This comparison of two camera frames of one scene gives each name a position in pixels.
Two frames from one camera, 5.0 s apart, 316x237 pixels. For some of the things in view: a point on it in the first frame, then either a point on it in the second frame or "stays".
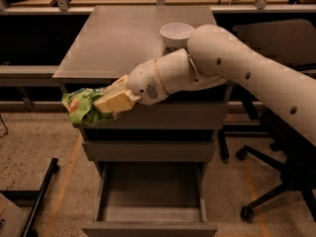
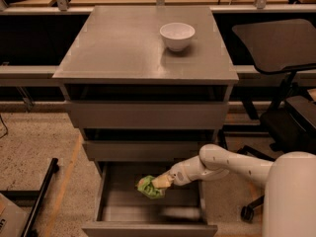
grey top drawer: [167, 115] stays
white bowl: [176, 35] stays
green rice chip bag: [82, 110] to [145, 187]
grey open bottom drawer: [150, 198] stays
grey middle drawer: [149, 150] stays
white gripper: [143, 81] to [180, 176]
